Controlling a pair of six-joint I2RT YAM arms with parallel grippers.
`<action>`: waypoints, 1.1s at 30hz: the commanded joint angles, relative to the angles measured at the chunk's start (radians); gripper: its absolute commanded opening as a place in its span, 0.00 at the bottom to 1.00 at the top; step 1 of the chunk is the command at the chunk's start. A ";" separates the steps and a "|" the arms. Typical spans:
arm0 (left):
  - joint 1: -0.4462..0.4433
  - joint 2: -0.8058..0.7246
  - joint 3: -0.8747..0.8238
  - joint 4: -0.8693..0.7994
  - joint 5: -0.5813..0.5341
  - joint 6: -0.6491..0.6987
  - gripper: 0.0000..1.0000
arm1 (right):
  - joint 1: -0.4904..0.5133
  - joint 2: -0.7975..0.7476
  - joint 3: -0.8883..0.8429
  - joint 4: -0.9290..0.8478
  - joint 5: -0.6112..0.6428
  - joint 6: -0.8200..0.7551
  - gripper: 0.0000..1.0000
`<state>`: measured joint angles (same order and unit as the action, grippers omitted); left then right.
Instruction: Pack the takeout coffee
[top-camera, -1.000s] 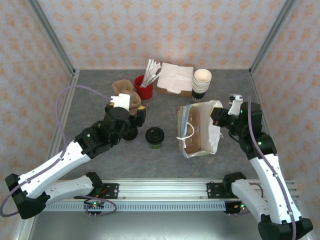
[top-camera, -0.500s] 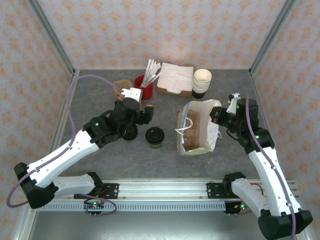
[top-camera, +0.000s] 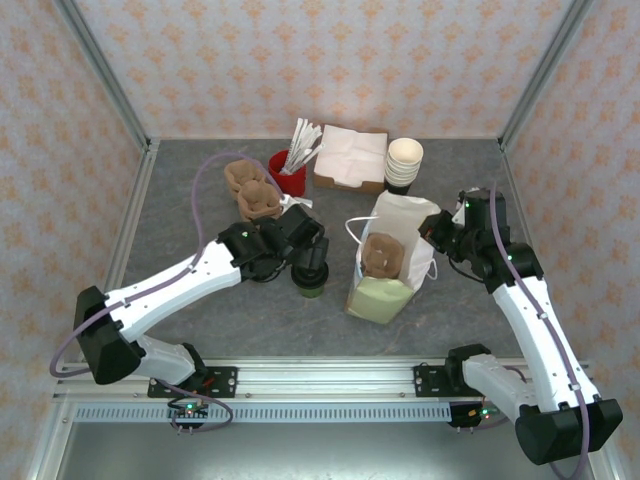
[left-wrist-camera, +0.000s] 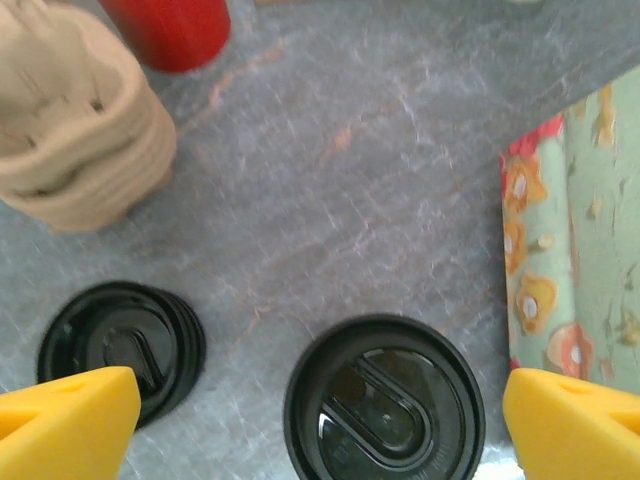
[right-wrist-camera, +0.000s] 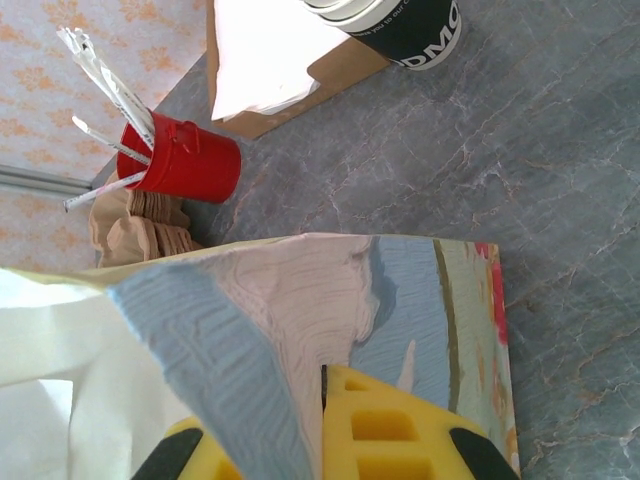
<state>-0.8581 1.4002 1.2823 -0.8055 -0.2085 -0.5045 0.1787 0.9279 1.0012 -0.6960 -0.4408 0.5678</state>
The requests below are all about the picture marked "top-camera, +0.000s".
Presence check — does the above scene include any green paper coffee cup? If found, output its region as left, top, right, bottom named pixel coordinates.
left=293, top=279, right=328, bottom=301

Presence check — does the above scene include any white and green paper bag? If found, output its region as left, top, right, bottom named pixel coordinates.
left=343, top=192, right=443, bottom=326

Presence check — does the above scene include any paper-wrapped straw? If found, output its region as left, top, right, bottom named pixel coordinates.
left=287, top=127, right=324, bottom=174
left=287, top=117, right=306, bottom=174
left=285, top=121, right=317, bottom=174
left=292, top=142, right=327, bottom=171

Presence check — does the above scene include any brown pulp cup carrier stack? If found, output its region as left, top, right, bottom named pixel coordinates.
left=223, top=159, right=284, bottom=222

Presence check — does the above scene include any brown cardboard napkin tray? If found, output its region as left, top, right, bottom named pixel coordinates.
left=313, top=127, right=391, bottom=195

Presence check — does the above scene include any paper cup stack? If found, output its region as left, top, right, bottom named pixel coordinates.
left=383, top=137, right=425, bottom=197

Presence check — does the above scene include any red plastic bucket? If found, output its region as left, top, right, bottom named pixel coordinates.
left=268, top=149, right=308, bottom=197

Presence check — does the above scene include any white paper napkin stack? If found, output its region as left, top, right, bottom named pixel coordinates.
left=314, top=124, right=389, bottom=187

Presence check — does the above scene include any aluminium side rail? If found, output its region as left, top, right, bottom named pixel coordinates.
left=79, top=139, right=162, bottom=362
left=499, top=139, right=572, bottom=362

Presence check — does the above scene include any aluminium mounting rail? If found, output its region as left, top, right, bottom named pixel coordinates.
left=52, top=356, right=599, bottom=402

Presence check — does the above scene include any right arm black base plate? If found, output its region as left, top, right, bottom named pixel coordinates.
left=413, top=364, right=502, bottom=399

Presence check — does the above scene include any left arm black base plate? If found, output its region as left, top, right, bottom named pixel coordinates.
left=147, top=365, right=239, bottom=399

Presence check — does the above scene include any grey slotted cable duct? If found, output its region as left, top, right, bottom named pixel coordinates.
left=74, top=403, right=454, bottom=424

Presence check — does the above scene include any aluminium frame post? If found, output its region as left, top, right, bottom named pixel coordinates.
left=498, top=0, right=597, bottom=152
left=53, top=0, right=154, bottom=152

